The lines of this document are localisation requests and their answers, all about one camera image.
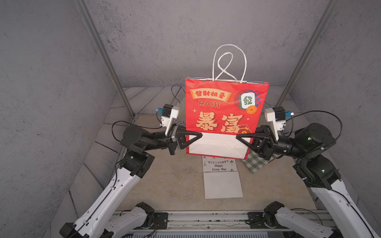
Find green checkered cloth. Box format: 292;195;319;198
242;150;274;174

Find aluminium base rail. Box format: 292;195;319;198
121;211;300;238

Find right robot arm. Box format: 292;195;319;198
236;123;378;238

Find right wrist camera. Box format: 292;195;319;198
264;106;294;141

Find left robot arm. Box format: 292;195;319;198
60;125;202;238

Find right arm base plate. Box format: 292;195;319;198
245;212;266;229

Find white happy every day bag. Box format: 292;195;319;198
202;156;243;199

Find red and white paper bag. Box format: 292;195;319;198
185;52;269;160

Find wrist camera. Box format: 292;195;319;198
156;104;180;136
264;106;294;141

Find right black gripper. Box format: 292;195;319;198
238;127;309;164

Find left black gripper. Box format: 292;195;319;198
140;126;199;159

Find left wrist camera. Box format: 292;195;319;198
156;104;180;136

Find blue checkered paper bag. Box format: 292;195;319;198
171;84;186;127

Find right metal frame post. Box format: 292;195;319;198
275;0;338;107

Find left metal frame post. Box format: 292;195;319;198
74;0;135;118

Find metal frame post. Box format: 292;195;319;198
275;0;338;107
74;0;135;118

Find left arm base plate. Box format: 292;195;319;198
149;212;169;230

